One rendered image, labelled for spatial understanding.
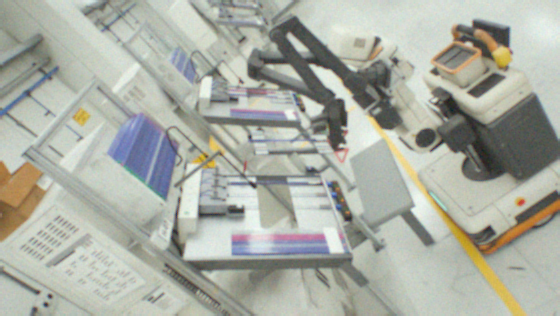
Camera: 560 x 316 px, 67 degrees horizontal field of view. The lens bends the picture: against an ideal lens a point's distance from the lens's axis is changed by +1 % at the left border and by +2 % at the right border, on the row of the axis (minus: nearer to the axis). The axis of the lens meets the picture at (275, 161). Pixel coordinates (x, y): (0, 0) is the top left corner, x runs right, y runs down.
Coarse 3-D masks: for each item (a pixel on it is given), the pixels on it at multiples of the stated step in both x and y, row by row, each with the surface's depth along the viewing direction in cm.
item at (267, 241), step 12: (264, 228) 191; (276, 228) 191; (288, 228) 192; (300, 228) 193; (312, 228) 194; (324, 228) 194; (336, 228) 195; (240, 240) 183; (252, 240) 183; (264, 240) 184; (276, 240) 184; (288, 240) 185; (300, 240) 185; (312, 240) 186; (324, 240) 187; (336, 240) 187; (240, 252) 176; (252, 252) 176; (264, 252) 177; (276, 252) 177; (288, 252) 178; (300, 252) 179; (312, 252) 179; (324, 252) 180; (336, 252) 180
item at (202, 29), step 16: (192, 0) 597; (208, 0) 632; (176, 16) 596; (192, 16) 598; (208, 16) 596; (224, 16) 632; (240, 16) 651; (256, 16) 667; (192, 32) 608; (208, 32) 611; (224, 32) 611; (224, 48) 625; (240, 48) 657; (224, 64) 653; (240, 64) 638; (272, 64) 672
